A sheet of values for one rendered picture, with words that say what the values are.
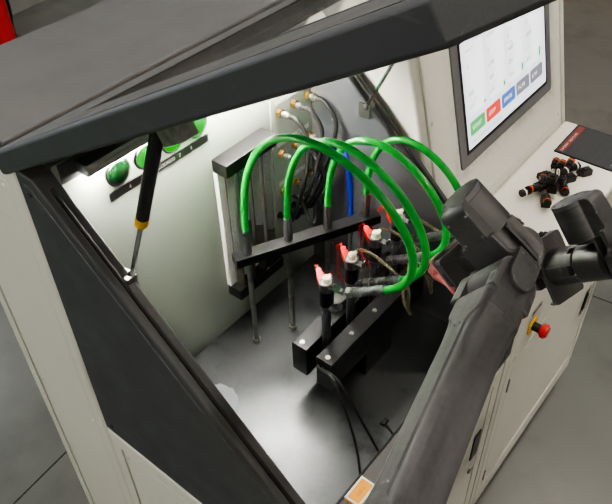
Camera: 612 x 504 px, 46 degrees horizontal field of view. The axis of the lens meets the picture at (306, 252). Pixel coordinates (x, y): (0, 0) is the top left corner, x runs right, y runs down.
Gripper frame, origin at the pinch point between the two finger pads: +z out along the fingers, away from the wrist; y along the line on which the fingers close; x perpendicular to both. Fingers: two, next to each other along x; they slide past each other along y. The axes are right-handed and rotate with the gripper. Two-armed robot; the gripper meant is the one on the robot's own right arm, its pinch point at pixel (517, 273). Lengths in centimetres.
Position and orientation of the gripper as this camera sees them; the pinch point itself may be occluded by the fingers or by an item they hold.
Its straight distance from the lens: 122.0
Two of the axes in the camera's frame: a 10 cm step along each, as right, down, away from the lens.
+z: -4.2, 1.3, 9.0
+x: -8.0, 4.1, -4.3
